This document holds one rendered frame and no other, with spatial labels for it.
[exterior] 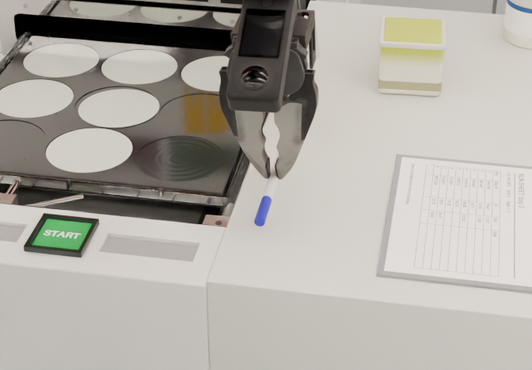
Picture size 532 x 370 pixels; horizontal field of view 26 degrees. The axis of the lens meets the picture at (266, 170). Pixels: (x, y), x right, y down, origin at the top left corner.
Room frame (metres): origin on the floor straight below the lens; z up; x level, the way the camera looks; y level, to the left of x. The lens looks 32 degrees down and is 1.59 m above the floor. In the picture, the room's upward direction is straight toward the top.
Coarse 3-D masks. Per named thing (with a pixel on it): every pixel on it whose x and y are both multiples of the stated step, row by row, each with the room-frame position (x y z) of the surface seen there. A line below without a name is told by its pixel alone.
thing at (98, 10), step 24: (0, 0) 1.50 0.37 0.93; (24, 0) 1.49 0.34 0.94; (48, 0) 1.48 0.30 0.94; (72, 0) 1.48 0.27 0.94; (96, 0) 1.48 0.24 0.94; (120, 0) 1.48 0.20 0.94; (0, 24) 1.50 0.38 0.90; (168, 24) 1.45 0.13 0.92; (192, 24) 1.45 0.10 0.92; (216, 24) 1.44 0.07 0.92
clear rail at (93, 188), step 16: (0, 176) 1.09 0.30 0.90; (16, 176) 1.09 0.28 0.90; (32, 176) 1.09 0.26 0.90; (80, 192) 1.07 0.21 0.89; (96, 192) 1.06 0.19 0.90; (112, 192) 1.06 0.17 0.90; (128, 192) 1.06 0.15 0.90; (144, 192) 1.06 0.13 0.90; (160, 192) 1.06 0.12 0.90; (176, 192) 1.05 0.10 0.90; (192, 192) 1.05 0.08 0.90
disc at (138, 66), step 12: (108, 60) 1.38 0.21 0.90; (120, 60) 1.38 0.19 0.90; (132, 60) 1.38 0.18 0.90; (144, 60) 1.38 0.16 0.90; (156, 60) 1.38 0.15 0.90; (168, 60) 1.38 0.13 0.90; (108, 72) 1.34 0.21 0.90; (120, 72) 1.34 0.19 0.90; (132, 72) 1.34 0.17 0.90; (144, 72) 1.34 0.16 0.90; (156, 72) 1.34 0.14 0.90; (168, 72) 1.34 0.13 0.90
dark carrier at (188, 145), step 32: (160, 96) 1.28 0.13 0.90; (192, 96) 1.28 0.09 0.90; (0, 128) 1.20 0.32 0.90; (32, 128) 1.20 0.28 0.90; (64, 128) 1.20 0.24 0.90; (128, 128) 1.20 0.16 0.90; (160, 128) 1.20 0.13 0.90; (192, 128) 1.20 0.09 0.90; (224, 128) 1.20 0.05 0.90; (0, 160) 1.13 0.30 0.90; (32, 160) 1.12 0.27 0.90; (128, 160) 1.12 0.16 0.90; (160, 160) 1.13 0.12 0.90; (192, 160) 1.13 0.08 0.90; (224, 160) 1.12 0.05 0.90; (224, 192) 1.07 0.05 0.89
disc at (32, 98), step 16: (32, 80) 1.32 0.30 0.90; (48, 80) 1.32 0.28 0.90; (0, 96) 1.28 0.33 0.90; (16, 96) 1.28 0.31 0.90; (32, 96) 1.28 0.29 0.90; (48, 96) 1.28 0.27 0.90; (64, 96) 1.28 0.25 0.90; (0, 112) 1.24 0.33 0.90; (16, 112) 1.24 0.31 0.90; (32, 112) 1.24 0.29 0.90; (48, 112) 1.24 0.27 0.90
